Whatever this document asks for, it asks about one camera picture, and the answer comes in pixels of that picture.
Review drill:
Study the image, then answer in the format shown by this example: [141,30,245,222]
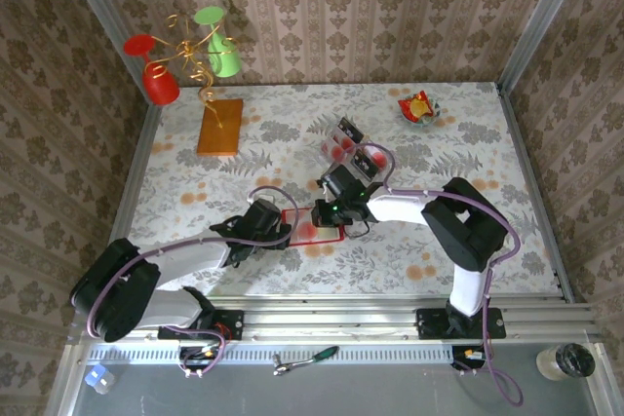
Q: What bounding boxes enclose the gold wire rack wooden base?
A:
[145,13,245,158]

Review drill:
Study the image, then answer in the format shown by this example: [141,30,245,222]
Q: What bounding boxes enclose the red card holder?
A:
[281,208,346,248]

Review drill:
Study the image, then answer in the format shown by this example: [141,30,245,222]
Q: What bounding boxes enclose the black VIP card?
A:
[351,147,380,179]
[334,116,368,141]

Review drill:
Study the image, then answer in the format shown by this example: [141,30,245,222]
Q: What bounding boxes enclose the glass jar black lid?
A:
[535,342,597,381]

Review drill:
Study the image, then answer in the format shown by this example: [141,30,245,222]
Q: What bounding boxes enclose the red plastic wine glass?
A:
[122,33,181,106]

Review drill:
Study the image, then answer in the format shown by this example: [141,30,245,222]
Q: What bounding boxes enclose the black connector bracket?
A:
[178,345,220,371]
[451,345,491,371]

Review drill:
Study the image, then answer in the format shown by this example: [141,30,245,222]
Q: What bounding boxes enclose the slotted cable duct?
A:
[85,343,457,364]

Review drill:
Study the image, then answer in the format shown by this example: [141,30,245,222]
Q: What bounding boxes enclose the floral patterned table cover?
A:
[121,83,562,298]

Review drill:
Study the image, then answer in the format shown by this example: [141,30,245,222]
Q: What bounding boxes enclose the aluminium front extrusion rail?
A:
[67,301,602,345]

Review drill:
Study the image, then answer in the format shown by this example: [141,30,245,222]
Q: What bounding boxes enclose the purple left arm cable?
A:
[70,185,296,379]

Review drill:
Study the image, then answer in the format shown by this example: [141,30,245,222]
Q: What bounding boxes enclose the red snack packet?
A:
[397,90,436,123]

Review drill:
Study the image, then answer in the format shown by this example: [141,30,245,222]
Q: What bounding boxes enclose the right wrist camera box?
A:
[319,165,360,193]

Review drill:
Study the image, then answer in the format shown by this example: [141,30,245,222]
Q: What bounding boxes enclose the ratchet wrench green handle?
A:
[272,345,340,378]

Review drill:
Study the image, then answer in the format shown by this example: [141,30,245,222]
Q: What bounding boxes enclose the aluminium corner post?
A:
[495,0,595,92]
[54,0,150,105]

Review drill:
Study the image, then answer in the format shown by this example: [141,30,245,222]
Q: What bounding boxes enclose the green plastic wine glass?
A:
[193,6,242,79]

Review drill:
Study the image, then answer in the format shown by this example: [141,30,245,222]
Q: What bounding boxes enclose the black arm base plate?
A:
[416,307,507,340]
[157,309,245,341]

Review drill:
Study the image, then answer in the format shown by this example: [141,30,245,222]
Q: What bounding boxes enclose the small blue white plastic box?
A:
[83,363,117,397]

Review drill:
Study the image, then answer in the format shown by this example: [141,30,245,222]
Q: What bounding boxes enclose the clear plastic compartment box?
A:
[319,116,392,182]

